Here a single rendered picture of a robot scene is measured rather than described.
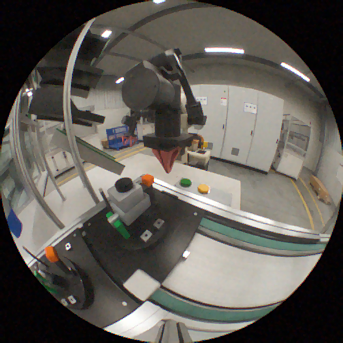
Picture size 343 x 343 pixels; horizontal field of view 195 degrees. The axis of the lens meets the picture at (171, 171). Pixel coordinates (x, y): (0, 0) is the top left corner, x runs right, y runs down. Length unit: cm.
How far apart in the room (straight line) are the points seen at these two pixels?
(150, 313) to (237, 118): 315
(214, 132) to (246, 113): 107
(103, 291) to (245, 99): 330
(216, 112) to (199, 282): 310
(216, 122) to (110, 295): 317
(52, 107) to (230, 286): 61
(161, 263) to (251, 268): 23
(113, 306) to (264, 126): 331
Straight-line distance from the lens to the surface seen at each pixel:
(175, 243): 23
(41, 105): 39
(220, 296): 29
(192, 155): 114
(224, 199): 35
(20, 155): 35
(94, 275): 26
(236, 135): 305
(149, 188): 21
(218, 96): 314
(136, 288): 20
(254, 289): 34
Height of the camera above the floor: 118
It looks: 30 degrees down
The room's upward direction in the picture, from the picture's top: straight up
